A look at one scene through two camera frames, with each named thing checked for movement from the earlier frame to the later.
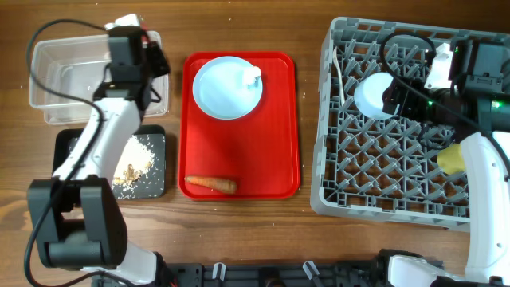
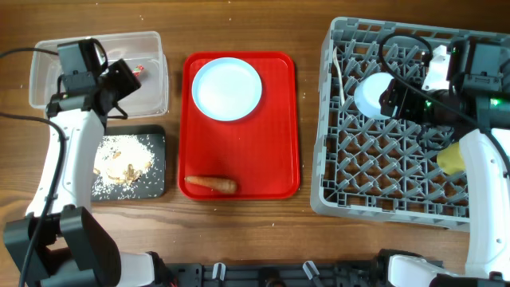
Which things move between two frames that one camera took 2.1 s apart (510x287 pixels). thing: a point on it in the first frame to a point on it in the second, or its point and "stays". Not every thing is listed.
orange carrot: [222, 185] stays
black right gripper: [391, 100] stays
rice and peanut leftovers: [135, 163] stays
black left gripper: [158, 58] to [120, 80]
